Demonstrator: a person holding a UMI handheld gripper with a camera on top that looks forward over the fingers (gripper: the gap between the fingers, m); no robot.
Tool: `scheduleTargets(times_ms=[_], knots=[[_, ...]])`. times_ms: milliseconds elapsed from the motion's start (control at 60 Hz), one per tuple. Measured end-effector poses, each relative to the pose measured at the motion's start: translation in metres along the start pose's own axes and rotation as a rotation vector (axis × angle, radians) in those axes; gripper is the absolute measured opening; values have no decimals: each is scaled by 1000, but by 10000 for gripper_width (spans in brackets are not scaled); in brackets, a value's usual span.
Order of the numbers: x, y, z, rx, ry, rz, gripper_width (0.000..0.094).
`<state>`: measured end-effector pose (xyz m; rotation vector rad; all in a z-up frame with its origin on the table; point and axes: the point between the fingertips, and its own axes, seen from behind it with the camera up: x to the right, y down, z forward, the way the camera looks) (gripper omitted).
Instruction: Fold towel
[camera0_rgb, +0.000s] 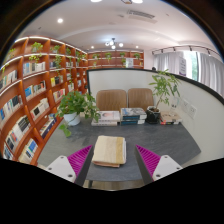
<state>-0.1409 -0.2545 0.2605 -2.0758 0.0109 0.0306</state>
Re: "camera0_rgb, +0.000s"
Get pothos plant in white pot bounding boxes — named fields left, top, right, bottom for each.
left=55, top=90, right=102, bottom=138

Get thick dark blue-spined book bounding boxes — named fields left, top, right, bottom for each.
left=119, top=118, right=146, bottom=126

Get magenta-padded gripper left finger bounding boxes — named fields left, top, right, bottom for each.
left=44, top=144, right=94, bottom=187

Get white wall socket panel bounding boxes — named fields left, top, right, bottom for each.
left=179, top=98, right=198, bottom=119

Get white flat book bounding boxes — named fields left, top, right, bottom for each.
left=90, top=119, right=119, bottom=127

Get white sheer curtain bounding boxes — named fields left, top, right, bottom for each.
left=152, top=49, right=224, bottom=98

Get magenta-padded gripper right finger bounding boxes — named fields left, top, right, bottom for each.
left=134, top=144, right=184, bottom=185

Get thick dark photo book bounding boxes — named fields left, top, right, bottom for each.
left=120, top=107, right=148, bottom=121

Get large white cover book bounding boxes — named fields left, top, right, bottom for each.
left=96, top=110, right=121, bottom=123

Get small stacked books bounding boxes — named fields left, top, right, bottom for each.
left=159, top=110, right=183, bottom=126

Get ceiling air vent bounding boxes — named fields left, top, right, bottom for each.
left=126, top=9, right=158, bottom=23

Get brown upholstered chair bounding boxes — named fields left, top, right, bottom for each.
left=127, top=87, right=155, bottom=111
left=95, top=88, right=128, bottom=112

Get multi-bulb ceiling lamp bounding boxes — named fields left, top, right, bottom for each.
left=104, top=37, right=125, bottom=50

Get recessed ceiling lights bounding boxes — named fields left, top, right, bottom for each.
left=55, top=0, right=144, bottom=50

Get small tree in black pot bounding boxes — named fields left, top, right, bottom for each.
left=145, top=69, right=182, bottom=124

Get black track light rail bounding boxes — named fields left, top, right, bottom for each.
left=151, top=44, right=214, bottom=56

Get cream yellow striped towel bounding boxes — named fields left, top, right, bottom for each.
left=91, top=134, right=128, bottom=168

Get orange wooden bookshelf unit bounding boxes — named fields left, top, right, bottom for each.
left=0, top=35, right=145, bottom=165

